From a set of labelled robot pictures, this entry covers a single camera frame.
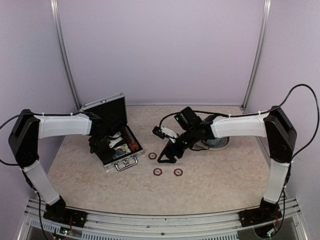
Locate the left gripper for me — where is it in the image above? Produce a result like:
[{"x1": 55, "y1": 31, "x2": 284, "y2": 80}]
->
[{"x1": 89, "y1": 134, "x2": 116, "y2": 162}]

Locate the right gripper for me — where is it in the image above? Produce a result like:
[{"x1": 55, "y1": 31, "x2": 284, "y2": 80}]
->
[{"x1": 157, "y1": 127, "x2": 198, "y2": 163}]

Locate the single red chip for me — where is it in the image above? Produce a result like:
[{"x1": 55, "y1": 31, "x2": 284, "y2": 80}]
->
[{"x1": 173, "y1": 168, "x2": 183, "y2": 177}]

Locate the blue playing card deck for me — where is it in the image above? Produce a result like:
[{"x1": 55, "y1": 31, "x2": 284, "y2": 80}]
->
[{"x1": 112, "y1": 144, "x2": 131, "y2": 159}]

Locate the aluminium poker case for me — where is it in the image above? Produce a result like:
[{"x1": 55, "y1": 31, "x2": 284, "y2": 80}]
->
[{"x1": 81, "y1": 92, "x2": 145, "y2": 172}]

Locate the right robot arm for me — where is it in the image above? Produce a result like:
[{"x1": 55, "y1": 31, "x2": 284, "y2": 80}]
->
[{"x1": 152, "y1": 106, "x2": 297, "y2": 222}]

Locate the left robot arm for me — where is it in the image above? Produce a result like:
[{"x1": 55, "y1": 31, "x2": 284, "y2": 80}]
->
[{"x1": 8, "y1": 109, "x2": 124, "y2": 223}]

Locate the chip row right in case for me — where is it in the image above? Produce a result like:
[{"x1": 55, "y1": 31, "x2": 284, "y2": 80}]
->
[{"x1": 121, "y1": 127, "x2": 140, "y2": 152}]

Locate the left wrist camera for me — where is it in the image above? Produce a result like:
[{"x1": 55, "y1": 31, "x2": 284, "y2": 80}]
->
[{"x1": 108, "y1": 132, "x2": 124, "y2": 149}]

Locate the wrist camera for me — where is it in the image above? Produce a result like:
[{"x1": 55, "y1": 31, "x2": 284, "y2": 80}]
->
[
  {"x1": 108, "y1": 132, "x2": 124, "y2": 149},
  {"x1": 152, "y1": 126, "x2": 178, "y2": 142}
]

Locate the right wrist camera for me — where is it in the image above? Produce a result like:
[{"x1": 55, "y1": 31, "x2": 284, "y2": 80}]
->
[{"x1": 152, "y1": 126, "x2": 178, "y2": 142}]

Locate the left aluminium corner post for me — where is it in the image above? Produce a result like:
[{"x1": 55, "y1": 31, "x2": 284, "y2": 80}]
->
[{"x1": 50, "y1": 0, "x2": 81, "y2": 109}]

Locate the aluminium corner post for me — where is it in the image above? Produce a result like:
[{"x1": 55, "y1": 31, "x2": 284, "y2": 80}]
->
[
  {"x1": 241, "y1": 0, "x2": 272, "y2": 112},
  {"x1": 50, "y1": 0, "x2": 81, "y2": 109}
]

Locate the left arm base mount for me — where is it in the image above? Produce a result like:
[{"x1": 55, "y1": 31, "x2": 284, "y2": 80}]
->
[{"x1": 43, "y1": 208, "x2": 88, "y2": 228}]

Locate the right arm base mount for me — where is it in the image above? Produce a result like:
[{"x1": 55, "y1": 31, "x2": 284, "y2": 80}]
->
[{"x1": 238, "y1": 205, "x2": 283, "y2": 228}]

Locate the right aluminium corner post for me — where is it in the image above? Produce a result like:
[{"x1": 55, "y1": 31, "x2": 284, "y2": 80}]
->
[{"x1": 241, "y1": 0, "x2": 272, "y2": 112}]

